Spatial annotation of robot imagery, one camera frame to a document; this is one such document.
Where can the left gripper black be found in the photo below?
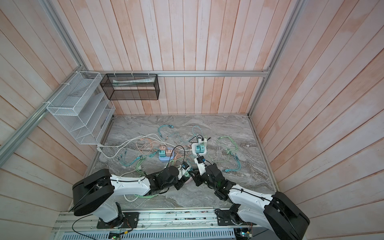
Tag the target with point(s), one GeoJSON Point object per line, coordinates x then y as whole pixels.
{"type": "Point", "coordinates": [181, 182]}

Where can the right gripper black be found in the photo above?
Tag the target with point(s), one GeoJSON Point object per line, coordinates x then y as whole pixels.
{"type": "Point", "coordinates": [197, 178]}

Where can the pink power strip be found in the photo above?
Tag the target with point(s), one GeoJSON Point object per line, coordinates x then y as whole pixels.
{"type": "Point", "coordinates": [188, 179]}

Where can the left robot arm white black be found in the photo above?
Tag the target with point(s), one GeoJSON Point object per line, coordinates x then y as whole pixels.
{"type": "Point", "coordinates": [95, 194]}

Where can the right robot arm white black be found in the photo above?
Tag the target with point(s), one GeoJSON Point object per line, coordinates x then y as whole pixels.
{"type": "Point", "coordinates": [275, 212]}

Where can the blue power strip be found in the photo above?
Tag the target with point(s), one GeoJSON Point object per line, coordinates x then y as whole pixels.
{"type": "Point", "coordinates": [167, 159]}

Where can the teal charger on blue strip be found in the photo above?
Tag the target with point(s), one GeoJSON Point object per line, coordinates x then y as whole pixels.
{"type": "Point", "coordinates": [162, 153]}

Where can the pink USB charger front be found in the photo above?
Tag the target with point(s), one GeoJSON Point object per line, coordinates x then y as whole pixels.
{"type": "Point", "coordinates": [169, 152]}

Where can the teal charger on white strip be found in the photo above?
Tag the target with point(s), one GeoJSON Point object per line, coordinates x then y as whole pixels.
{"type": "Point", "coordinates": [200, 149]}

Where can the white power strip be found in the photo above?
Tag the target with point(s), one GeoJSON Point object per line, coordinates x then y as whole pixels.
{"type": "Point", "coordinates": [193, 149]}

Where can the black mesh basket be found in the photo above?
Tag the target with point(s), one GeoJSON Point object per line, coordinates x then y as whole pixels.
{"type": "Point", "coordinates": [131, 87]}

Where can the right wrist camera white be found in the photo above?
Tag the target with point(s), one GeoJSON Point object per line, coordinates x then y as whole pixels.
{"type": "Point", "coordinates": [200, 162]}

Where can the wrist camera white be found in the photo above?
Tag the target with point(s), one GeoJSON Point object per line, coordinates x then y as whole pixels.
{"type": "Point", "coordinates": [184, 171]}
{"type": "Point", "coordinates": [200, 162]}

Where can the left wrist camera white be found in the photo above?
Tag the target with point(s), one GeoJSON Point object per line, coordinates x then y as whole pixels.
{"type": "Point", "coordinates": [184, 171]}

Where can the aluminium front rail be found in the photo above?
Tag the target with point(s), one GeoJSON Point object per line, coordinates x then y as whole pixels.
{"type": "Point", "coordinates": [163, 219]}

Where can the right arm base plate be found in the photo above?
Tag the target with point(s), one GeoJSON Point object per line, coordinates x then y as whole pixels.
{"type": "Point", "coordinates": [229, 218]}

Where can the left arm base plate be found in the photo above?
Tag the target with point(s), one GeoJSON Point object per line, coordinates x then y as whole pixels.
{"type": "Point", "coordinates": [127, 220]}

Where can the white wire mesh shelf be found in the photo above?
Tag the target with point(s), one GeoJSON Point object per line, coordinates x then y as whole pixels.
{"type": "Point", "coordinates": [81, 110]}

